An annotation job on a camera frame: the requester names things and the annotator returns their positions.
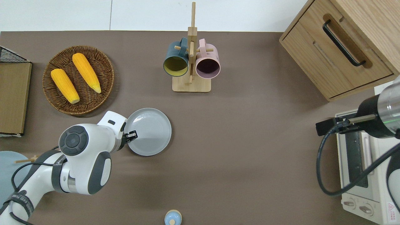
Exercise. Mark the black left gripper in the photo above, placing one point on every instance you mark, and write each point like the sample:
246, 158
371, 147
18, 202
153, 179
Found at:
123, 144

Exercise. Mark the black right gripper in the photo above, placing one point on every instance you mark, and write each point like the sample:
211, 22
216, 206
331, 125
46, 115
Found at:
367, 107

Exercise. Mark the gray round plate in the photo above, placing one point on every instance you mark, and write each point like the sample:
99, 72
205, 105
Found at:
153, 131

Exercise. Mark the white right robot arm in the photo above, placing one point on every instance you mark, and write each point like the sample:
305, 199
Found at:
392, 90

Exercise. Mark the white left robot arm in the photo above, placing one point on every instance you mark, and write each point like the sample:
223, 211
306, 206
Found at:
81, 150

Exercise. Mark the light blue plate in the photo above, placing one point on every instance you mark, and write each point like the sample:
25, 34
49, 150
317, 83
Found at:
4, 162

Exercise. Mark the light wooden cabinet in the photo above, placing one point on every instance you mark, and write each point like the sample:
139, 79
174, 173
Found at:
312, 53

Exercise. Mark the wooden mug tree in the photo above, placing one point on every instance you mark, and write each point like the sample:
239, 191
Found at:
191, 86

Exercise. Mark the long tapered yellow corn cob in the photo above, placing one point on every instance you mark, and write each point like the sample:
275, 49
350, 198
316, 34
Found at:
86, 72

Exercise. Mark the brown table mat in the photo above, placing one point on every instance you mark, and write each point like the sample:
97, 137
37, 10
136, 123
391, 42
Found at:
250, 156

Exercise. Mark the cream toaster oven knob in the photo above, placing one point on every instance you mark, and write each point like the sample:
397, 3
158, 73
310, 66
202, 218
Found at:
366, 209
348, 203

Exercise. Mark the cream toaster oven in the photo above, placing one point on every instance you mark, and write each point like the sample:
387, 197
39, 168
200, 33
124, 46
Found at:
378, 187

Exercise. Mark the short blunt yellow corn cob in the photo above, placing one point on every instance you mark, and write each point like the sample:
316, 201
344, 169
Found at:
64, 86

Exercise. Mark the teal mug yellow inside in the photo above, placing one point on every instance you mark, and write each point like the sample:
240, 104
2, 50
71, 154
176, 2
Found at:
170, 53

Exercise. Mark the brown wicker basket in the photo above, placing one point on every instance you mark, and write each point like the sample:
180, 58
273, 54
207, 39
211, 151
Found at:
59, 57

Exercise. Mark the red triangle warning sticker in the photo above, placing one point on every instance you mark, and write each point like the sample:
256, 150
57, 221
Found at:
391, 210

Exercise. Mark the wooden dish rack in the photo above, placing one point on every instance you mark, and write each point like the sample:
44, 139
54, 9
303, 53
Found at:
23, 161

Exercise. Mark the pink mug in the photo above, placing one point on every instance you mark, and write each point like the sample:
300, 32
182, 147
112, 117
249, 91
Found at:
212, 54

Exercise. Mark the brown wooden shelf board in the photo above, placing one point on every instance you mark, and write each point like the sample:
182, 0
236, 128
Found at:
14, 93

